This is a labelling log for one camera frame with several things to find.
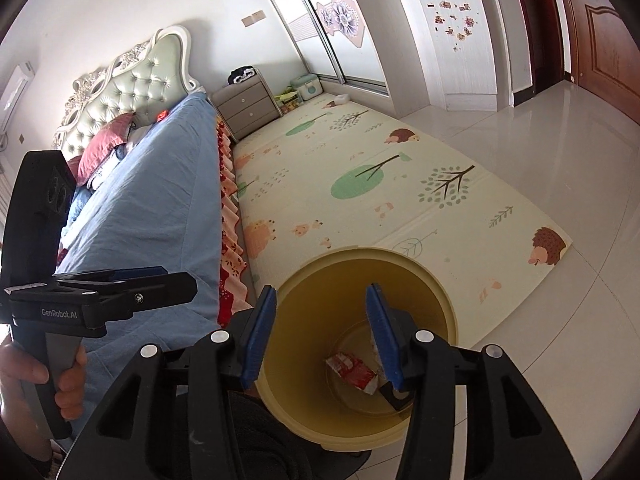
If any floral bed skirt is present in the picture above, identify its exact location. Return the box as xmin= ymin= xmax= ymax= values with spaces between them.
xmin=214 ymin=114 xmax=254 ymax=330

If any white air conditioner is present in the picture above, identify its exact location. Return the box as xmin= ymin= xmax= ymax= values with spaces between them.
xmin=0 ymin=62 xmax=36 ymax=134

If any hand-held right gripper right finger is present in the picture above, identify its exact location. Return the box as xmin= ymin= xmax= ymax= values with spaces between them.
xmin=366 ymin=284 xmax=584 ymax=480

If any white cabinet with stickers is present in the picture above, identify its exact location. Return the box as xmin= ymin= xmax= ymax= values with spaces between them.
xmin=387 ymin=0 xmax=501 ymax=113

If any grey nightstand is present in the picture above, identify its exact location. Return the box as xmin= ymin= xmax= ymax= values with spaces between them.
xmin=210 ymin=80 xmax=281 ymax=142

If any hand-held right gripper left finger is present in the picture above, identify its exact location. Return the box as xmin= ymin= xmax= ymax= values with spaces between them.
xmin=62 ymin=285 xmax=278 ymax=480

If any yellow green toy pile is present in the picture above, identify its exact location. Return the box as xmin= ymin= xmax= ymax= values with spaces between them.
xmin=273 ymin=87 xmax=301 ymax=114

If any person's left hand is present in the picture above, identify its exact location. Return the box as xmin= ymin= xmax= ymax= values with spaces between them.
xmin=0 ymin=342 xmax=89 ymax=461

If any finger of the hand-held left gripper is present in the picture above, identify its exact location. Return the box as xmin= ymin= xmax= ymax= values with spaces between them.
xmin=56 ymin=272 xmax=199 ymax=322
xmin=52 ymin=265 xmax=170 ymax=286

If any bed with blue sheet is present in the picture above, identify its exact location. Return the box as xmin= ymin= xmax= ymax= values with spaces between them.
xmin=56 ymin=92 xmax=242 ymax=436

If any tufted green headboard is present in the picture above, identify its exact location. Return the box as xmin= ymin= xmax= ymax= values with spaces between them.
xmin=53 ymin=25 xmax=197 ymax=161

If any mint storage box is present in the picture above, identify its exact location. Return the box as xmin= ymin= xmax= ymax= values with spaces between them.
xmin=290 ymin=72 xmax=322 ymax=104

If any brown wooden door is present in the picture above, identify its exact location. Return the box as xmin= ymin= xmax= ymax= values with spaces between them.
xmin=505 ymin=0 xmax=640 ymax=127

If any printed foam play mat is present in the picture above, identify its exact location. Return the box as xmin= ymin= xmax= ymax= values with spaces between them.
xmin=231 ymin=91 xmax=571 ymax=311

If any sliding door wardrobe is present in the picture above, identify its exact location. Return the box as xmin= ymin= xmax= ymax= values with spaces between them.
xmin=247 ymin=0 xmax=391 ymax=98

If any yellow plastic bin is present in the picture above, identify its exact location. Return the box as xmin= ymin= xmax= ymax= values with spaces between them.
xmin=255 ymin=246 xmax=459 ymax=453

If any crumpled red white wrapper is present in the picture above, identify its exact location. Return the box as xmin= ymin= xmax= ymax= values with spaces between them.
xmin=325 ymin=352 xmax=379 ymax=396

